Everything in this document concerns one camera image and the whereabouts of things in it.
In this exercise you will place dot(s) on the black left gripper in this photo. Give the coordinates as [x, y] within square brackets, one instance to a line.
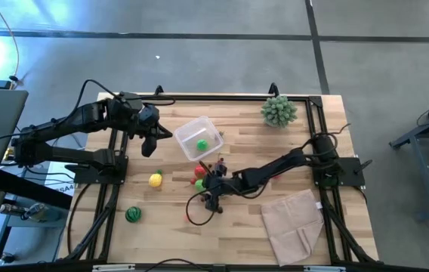
[148, 119]

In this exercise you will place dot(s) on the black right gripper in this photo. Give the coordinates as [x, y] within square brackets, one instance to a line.
[222, 185]

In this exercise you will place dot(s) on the light green toy fruit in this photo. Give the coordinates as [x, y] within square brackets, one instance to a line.
[199, 185]

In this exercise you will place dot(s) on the dark red toy cherry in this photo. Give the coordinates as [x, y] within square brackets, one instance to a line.
[203, 199]

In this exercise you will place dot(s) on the red toy tomato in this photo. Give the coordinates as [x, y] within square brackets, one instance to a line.
[199, 172]

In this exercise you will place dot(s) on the clear plastic tupperware container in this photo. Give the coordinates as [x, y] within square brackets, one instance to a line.
[188, 130]

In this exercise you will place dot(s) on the green toy pear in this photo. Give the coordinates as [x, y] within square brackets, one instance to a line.
[202, 145]

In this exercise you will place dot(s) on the yellow lemon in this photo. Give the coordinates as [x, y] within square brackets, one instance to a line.
[155, 180]

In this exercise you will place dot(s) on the red round toy fruit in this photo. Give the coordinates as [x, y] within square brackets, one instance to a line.
[275, 177]

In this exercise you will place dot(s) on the green striped toy watermelon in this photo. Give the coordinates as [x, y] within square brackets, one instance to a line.
[133, 214]

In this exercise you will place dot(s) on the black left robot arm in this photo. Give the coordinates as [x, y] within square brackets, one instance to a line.
[67, 120]

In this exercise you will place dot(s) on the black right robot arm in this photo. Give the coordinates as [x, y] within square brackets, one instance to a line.
[278, 164]

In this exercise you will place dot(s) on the beige folded cloth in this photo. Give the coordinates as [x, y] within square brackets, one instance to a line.
[292, 226]

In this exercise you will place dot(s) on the potted artificial green plant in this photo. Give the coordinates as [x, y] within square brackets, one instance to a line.
[278, 111]

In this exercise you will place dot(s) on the white paper label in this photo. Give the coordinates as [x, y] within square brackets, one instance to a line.
[54, 172]

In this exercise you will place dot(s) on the silver tool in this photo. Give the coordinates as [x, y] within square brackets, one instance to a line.
[35, 211]

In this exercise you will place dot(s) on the workbench with blue legs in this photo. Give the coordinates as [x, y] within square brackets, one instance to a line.
[422, 174]

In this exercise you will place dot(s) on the black aluminium table frame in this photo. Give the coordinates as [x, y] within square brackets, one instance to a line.
[237, 97]

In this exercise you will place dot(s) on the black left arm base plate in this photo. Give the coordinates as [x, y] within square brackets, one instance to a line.
[86, 175]

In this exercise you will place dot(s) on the white metal bracket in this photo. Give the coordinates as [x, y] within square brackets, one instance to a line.
[324, 269]
[113, 268]

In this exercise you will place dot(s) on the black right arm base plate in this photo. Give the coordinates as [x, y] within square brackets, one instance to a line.
[350, 172]

